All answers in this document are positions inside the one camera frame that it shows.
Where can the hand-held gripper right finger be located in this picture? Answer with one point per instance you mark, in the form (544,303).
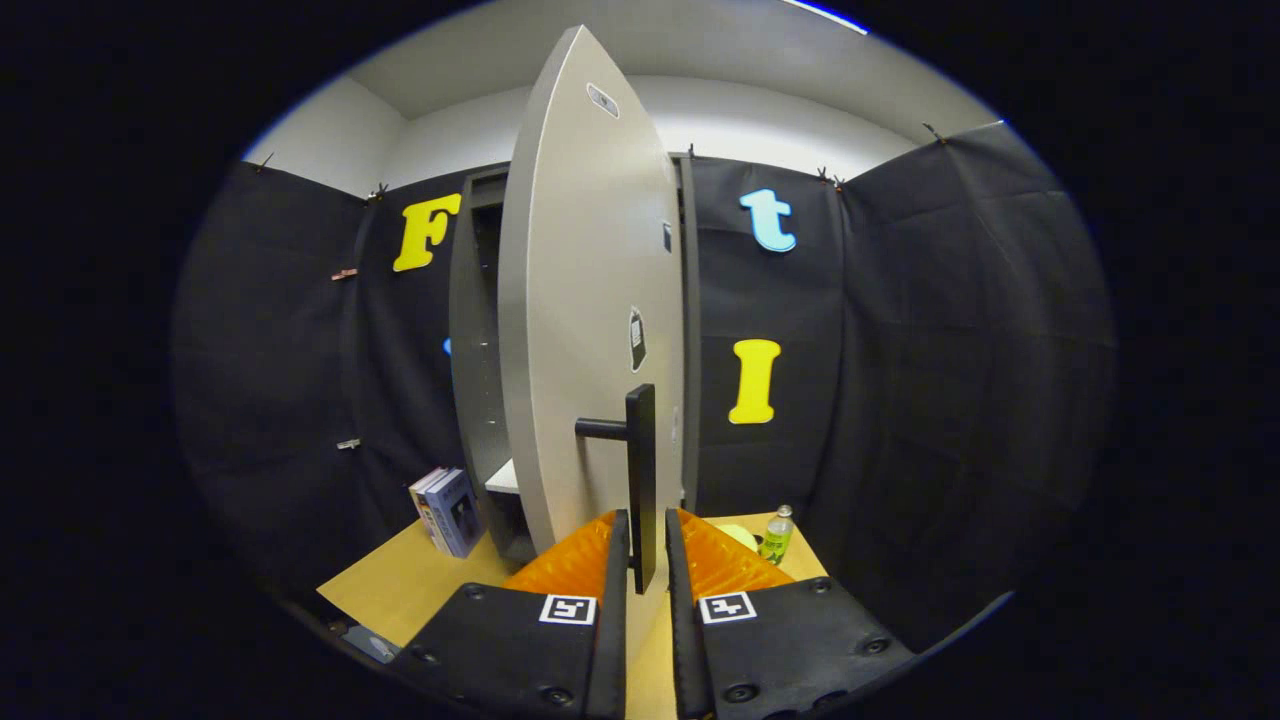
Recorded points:
(688,650)

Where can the cream round plush item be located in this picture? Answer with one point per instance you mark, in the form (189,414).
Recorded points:
(738,537)

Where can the white pink book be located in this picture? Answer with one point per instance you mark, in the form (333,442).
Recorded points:
(420,495)

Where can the grey shoe cabinet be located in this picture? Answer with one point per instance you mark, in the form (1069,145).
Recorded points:
(470,330)

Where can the pale blue item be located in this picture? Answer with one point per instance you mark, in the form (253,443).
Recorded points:
(372,643)

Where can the green drink bottle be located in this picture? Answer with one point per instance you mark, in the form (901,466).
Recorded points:
(775,543)

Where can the white cabinet shelf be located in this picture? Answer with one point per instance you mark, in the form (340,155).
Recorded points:
(503,478)

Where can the blue cover book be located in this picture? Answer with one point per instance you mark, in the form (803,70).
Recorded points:
(458,515)

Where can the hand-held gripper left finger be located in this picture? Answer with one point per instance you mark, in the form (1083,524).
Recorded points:
(612,640)

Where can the black backdrop cloth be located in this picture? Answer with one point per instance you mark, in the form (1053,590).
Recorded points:
(950,350)

